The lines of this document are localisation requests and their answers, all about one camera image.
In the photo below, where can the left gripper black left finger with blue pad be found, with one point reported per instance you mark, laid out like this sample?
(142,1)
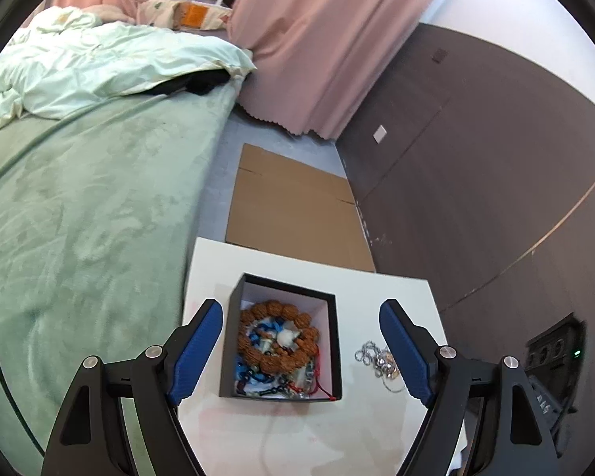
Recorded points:
(89,436)

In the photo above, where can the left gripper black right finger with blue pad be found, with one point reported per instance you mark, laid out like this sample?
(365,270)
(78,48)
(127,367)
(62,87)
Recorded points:
(441,379)

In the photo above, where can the black jewelry box white interior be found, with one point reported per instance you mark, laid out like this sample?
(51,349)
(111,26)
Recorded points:
(311,374)

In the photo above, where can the green bed sheet mattress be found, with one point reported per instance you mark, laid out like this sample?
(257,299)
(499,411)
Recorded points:
(98,215)

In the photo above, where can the dark brown wardrobe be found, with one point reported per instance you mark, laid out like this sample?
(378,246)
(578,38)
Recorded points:
(484,186)

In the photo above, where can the flat brown cardboard sheet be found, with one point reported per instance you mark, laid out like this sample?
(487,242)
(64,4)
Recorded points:
(285,207)

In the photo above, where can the light green duvet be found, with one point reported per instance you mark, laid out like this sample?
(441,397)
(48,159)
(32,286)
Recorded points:
(67,59)

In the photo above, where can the patterned pillow orange patch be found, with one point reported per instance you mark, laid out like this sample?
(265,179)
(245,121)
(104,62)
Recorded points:
(182,14)

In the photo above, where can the pink curtain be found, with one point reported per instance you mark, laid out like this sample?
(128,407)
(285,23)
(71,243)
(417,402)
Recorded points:
(317,59)

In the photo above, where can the silver chain keyring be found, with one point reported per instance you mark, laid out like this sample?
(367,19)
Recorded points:
(381,362)

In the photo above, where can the white wall socket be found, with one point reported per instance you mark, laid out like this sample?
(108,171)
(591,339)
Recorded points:
(379,134)

